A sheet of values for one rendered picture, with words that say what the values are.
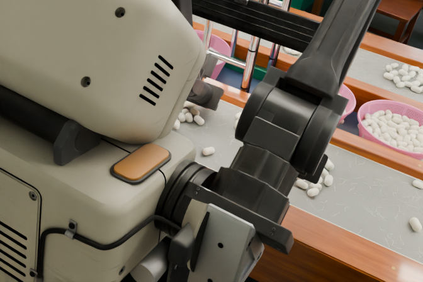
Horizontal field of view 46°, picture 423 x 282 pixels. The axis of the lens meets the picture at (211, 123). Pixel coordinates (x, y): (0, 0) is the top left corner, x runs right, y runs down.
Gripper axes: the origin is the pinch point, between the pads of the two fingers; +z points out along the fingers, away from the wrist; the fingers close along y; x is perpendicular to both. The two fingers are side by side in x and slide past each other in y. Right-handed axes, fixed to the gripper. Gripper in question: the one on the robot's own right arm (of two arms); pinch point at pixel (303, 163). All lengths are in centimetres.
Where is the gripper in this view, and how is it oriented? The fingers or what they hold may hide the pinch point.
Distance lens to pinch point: 116.3
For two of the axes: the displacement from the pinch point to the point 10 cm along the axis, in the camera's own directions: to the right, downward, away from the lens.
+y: -8.8, -3.8, 2.9
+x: -4.0, 9.1, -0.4
